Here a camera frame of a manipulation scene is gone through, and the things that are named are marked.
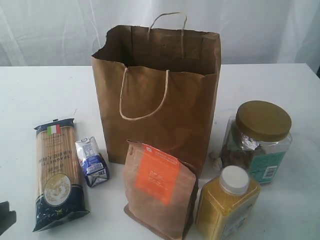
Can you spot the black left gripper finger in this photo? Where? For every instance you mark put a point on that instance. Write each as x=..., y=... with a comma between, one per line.
x=7, y=217

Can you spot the brown paper bag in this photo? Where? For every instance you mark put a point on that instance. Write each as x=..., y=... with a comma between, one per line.
x=158, y=87

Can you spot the white crumpled paper piece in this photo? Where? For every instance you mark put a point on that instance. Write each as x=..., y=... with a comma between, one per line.
x=216, y=161

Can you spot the spaghetti packet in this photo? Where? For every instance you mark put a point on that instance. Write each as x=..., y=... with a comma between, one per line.
x=59, y=193

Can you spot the brown pouch orange label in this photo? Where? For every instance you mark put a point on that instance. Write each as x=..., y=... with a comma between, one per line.
x=161, y=191

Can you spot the clear jar gold lid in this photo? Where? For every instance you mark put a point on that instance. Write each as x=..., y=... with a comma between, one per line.
x=257, y=138

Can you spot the small milk carton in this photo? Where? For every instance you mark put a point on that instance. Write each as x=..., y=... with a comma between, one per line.
x=93, y=165

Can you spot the yellow grain plastic bottle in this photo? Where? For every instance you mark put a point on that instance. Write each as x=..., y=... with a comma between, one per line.
x=225, y=203

